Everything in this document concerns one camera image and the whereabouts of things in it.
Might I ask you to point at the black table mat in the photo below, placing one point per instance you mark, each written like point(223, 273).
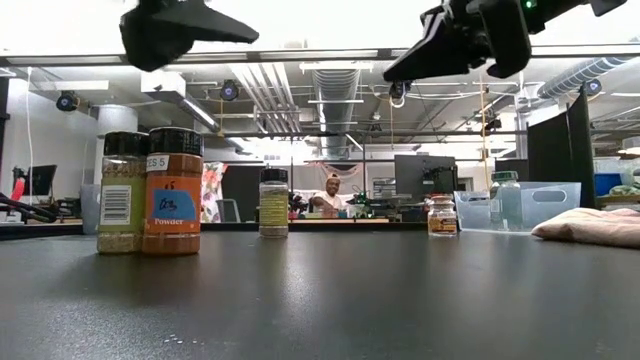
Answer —
point(320, 300)

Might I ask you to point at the black-lid jar green label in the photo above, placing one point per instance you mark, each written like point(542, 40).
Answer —
point(120, 200)
point(273, 205)

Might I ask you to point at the floral cloth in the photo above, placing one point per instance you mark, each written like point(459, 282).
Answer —
point(212, 190)

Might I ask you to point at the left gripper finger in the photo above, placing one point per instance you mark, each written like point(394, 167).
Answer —
point(165, 35)

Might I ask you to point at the grey office chair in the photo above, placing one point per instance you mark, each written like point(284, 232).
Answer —
point(227, 210)

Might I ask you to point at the cork-stoppered glass spice jar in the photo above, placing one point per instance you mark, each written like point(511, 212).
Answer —
point(442, 220)

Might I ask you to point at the clear plastic bin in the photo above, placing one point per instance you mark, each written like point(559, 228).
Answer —
point(550, 210)
point(90, 210)

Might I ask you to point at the person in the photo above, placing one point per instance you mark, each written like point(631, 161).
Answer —
point(330, 200)

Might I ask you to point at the green-lid glass spice jar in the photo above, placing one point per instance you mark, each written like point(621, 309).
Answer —
point(505, 200)

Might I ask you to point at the pink cloth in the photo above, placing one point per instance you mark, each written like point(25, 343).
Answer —
point(590, 227)

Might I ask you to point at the blue storage bin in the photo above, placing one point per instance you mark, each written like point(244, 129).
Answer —
point(607, 184)

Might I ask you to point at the black computer monitor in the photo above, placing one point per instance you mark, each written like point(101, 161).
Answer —
point(42, 180)
point(415, 175)

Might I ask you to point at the silver ceiling duct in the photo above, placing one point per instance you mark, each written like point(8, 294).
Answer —
point(335, 110)
point(575, 75)

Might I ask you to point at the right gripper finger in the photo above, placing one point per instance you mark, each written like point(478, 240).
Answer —
point(505, 40)
point(435, 50)

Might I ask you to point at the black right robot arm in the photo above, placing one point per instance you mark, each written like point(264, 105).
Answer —
point(560, 10)

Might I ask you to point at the black partition panel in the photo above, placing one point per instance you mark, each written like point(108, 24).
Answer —
point(560, 150)

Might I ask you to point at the silver horizontal rail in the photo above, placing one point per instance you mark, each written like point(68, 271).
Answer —
point(300, 55)

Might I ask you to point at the ceiling-mounted camera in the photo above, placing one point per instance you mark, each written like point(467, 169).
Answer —
point(397, 90)
point(593, 86)
point(229, 91)
point(66, 101)

